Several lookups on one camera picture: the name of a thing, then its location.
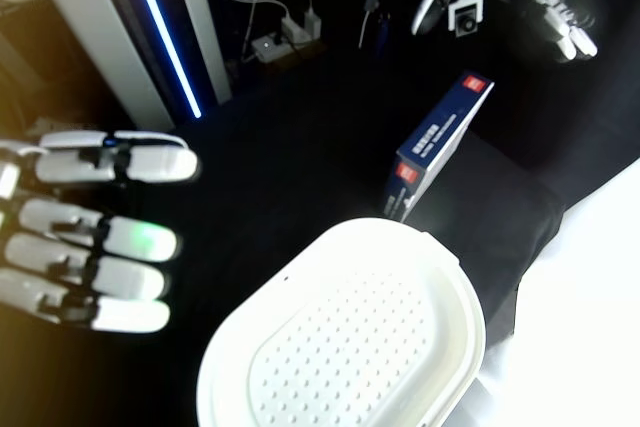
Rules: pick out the white column with blue light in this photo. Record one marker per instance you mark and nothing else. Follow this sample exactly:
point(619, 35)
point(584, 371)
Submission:
point(100, 32)

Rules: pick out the white plugged charger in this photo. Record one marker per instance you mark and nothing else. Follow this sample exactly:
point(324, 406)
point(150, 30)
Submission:
point(312, 14)

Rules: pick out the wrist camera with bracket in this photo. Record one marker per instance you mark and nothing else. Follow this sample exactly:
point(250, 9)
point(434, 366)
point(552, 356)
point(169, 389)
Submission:
point(467, 22)

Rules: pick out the black table cloth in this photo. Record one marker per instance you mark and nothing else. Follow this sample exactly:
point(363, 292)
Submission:
point(280, 172)

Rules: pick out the white dotted plastic tray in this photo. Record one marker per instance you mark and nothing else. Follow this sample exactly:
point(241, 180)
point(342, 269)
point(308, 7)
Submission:
point(345, 337)

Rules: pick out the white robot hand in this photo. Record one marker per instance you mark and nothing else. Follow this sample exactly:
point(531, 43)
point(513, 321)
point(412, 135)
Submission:
point(552, 12)
point(75, 167)

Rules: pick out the blue and white carton box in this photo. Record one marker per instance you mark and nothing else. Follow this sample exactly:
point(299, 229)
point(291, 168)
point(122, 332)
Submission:
point(442, 132)

